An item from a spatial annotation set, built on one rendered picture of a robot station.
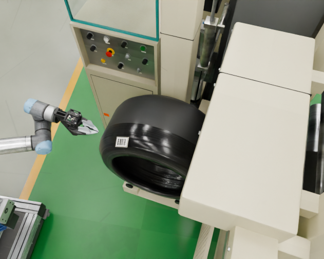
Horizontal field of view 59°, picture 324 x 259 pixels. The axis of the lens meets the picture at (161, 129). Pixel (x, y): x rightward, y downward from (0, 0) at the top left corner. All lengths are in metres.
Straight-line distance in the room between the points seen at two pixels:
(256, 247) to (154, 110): 0.66
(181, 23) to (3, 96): 2.63
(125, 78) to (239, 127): 1.36
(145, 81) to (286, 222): 1.49
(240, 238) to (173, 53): 0.75
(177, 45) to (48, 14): 3.22
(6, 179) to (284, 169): 2.52
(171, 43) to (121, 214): 1.67
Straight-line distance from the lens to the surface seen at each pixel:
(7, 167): 2.95
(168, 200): 1.65
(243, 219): 0.65
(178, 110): 1.15
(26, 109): 1.47
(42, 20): 4.15
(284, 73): 0.87
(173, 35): 1.11
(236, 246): 0.68
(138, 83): 1.97
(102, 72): 2.05
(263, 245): 0.70
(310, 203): 0.76
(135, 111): 1.17
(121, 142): 1.12
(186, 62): 1.19
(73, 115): 1.37
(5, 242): 2.47
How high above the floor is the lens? 2.38
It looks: 59 degrees down
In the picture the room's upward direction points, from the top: straight up
